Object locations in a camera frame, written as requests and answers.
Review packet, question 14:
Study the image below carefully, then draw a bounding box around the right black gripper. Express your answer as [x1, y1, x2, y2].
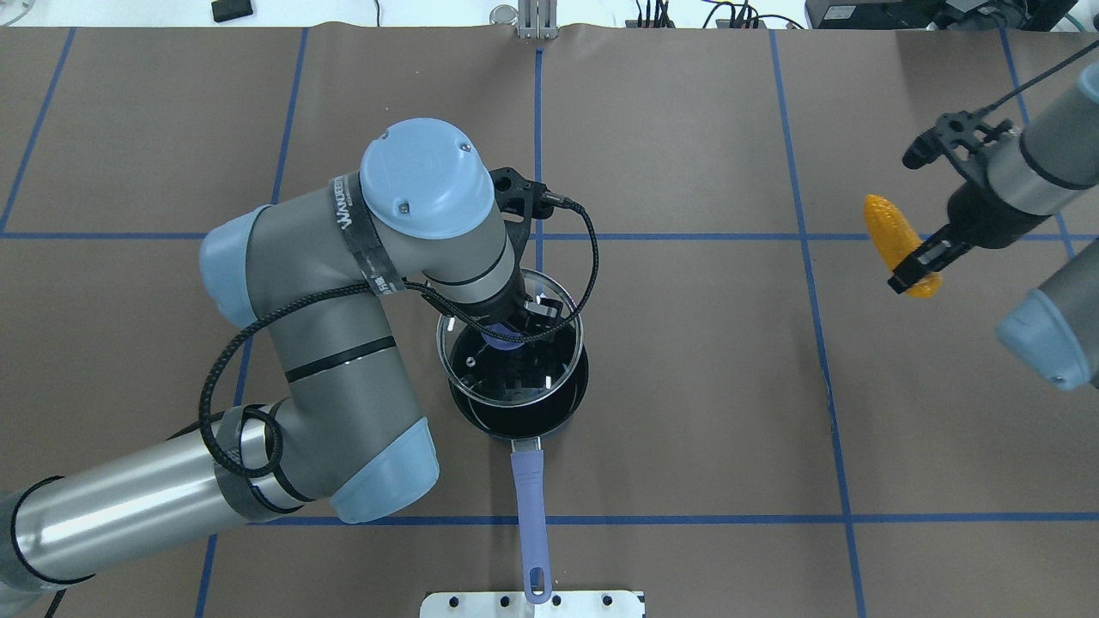
[887, 181, 1050, 296]

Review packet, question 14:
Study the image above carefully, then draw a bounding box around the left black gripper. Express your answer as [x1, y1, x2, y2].
[459, 287, 550, 336]

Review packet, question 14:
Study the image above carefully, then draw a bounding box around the yellow corn cob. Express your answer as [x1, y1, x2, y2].
[862, 194, 921, 271]

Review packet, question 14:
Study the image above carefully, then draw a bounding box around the glass lid with blue knob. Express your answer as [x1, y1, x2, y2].
[434, 269, 584, 409]

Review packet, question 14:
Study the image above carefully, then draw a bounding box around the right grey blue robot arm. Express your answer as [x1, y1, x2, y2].
[865, 64, 1098, 391]

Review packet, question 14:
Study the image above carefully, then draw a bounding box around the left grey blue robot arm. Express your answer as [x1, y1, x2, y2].
[3, 118, 553, 617]

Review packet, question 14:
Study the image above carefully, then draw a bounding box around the black monitor base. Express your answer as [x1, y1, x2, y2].
[804, 1, 1076, 32]

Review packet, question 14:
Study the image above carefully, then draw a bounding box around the small metal cylinder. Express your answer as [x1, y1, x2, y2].
[489, 4, 519, 25]

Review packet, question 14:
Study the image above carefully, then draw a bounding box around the small black box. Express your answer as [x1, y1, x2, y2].
[209, 0, 254, 24]

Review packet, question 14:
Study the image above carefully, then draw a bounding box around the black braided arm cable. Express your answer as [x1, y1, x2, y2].
[197, 194, 599, 481]

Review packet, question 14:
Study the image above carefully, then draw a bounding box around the dark pot with blue handle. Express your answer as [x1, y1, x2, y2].
[445, 336, 590, 605]

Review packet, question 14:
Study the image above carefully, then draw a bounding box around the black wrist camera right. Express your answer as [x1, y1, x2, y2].
[902, 106, 1019, 186]

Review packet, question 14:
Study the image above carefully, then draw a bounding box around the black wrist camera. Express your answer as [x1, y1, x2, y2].
[489, 167, 555, 221]
[902, 106, 1019, 186]

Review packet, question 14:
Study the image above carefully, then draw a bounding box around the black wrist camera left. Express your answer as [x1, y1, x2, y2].
[489, 167, 555, 221]

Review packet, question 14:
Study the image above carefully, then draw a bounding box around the aluminium frame post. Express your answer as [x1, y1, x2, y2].
[515, 0, 560, 40]

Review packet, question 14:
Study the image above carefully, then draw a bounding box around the white metal base plate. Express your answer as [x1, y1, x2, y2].
[419, 591, 647, 617]

